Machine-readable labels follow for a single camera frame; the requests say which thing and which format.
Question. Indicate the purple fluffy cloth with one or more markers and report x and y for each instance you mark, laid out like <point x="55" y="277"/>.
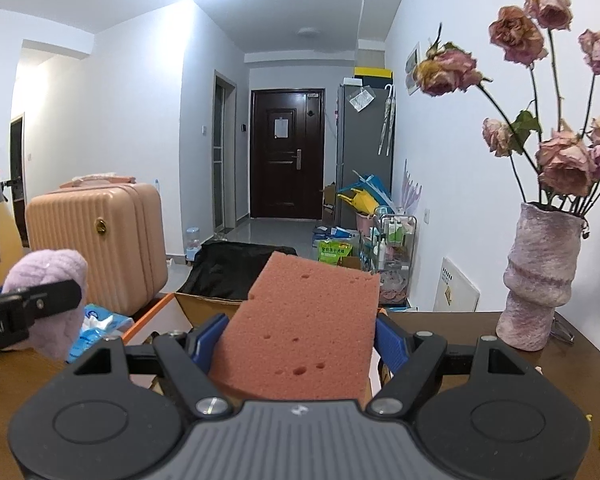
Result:
<point x="55" y="267"/>

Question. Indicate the yellow plastic dustpan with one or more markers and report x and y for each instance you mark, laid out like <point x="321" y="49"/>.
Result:
<point x="360" y="201"/>

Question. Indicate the purple wall decoration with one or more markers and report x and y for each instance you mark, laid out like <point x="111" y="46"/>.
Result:
<point x="411" y="192"/>

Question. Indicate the black cloth bag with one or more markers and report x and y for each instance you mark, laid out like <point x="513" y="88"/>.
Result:
<point x="230" y="270"/>

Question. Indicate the clear plastic bag on refrigerator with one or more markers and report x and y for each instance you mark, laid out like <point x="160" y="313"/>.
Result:
<point x="361" y="99"/>

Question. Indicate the grey side door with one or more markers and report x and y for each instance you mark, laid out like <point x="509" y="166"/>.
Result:
<point x="224" y="160"/>

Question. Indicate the grey refrigerator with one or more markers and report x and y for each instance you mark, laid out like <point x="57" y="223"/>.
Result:
<point x="360" y="150"/>

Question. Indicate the black eyeglasses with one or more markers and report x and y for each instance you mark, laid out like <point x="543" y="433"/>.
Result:
<point x="562" y="330"/>

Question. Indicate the blue white floor package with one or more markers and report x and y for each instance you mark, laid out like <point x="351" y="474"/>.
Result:
<point x="335" y="235"/>

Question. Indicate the white folded umbrella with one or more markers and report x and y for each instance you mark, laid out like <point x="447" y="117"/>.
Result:
<point x="383" y="130"/>
<point x="391" y="120"/>

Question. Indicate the white wall heater panel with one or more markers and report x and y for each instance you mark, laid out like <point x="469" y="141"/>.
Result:
<point x="455" y="285"/>

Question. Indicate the yellow black box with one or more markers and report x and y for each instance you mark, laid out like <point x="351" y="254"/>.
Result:
<point x="372" y="76"/>

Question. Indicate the small water bottle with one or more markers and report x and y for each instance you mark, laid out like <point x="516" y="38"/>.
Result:
<point x="193" y="242"/>

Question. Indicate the white paper notice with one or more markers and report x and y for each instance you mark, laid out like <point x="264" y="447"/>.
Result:
<point x="280" y="128"/>

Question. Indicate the pink ribbed suitcase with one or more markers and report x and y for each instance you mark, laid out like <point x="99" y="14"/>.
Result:
<point x="105" y="260"/>

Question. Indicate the orange cardboard box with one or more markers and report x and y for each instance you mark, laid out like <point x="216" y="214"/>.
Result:
<point x="200" y="312"/>

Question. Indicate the white framed wall panel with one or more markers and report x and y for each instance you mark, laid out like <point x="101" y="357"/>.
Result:
<point x="413" y="67"/>

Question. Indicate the brown cake-shaped sponge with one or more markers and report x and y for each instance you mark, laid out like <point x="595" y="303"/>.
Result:
<point x="300" y="320"/>

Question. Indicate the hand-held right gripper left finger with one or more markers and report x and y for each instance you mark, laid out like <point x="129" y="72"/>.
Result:
<point x="207" y="342"/>

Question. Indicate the bunch of dried pink roses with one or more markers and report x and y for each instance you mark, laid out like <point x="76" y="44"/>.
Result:
<point x="562" y="160"/>

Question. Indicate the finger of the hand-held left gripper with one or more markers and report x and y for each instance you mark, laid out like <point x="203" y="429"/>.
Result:
<point x="55" y="297"/>

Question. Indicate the blue tissue pack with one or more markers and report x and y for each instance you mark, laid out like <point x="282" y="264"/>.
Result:
<point x="100" y="325"/>

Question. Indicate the pink textured vase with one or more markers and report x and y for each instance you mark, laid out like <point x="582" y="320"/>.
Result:
<point x="540" y="280"/>

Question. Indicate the brown cardboard carton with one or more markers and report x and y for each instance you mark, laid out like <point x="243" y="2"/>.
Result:
<point x="329" y="205"/>

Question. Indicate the dark brown door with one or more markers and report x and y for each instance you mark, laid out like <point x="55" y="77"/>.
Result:
<point x="285" y="180"/>

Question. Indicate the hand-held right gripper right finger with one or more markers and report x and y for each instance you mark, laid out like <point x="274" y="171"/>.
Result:
<point x="389" y="342"/>

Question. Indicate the yellow thermos jug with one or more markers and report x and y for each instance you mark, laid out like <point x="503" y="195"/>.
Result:
<point x="7" y="240"/>

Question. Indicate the green printed bag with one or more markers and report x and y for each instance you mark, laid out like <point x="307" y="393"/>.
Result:
<point x="335" y="252"/>

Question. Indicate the pink bucket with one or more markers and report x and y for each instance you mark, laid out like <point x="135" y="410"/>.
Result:
<point x="364" y="224"/>

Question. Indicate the metal rolling rack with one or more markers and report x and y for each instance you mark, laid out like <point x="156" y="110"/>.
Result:
<point x="392" y="240"/>

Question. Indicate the round ceiling lamp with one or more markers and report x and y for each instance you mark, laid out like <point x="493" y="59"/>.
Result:
<point x="310" y="32"/>

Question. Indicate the white wall socket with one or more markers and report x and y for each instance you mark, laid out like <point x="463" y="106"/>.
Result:
<point x="427" y="217"/>

